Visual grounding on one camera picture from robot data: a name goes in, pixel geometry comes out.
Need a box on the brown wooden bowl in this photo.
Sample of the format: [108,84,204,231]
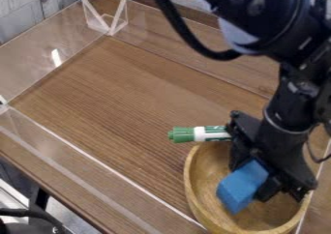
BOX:
[184,142,311,234]

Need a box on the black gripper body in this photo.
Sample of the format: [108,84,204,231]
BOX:
[227,110,318,202]

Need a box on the blue foam block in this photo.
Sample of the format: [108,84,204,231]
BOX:
[216,160,270,215]

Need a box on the green white dry-erase marker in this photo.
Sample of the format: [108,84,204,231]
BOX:
[168,126,231,143]

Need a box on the clear acrylic tray wall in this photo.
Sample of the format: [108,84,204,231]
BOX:
[0,96,206,234]

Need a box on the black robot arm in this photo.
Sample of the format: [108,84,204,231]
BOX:
[206,0,331,201]

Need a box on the black cable lower left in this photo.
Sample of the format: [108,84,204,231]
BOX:
[0,207,63,234]

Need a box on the clear acrylic corner bracket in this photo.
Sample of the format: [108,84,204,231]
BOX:
[82,0,128,37]

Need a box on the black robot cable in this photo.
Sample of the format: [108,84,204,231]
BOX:
[144,0,247,62]

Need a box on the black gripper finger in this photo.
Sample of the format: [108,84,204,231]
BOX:
[255,176,283,202]
[228,137,255,171]

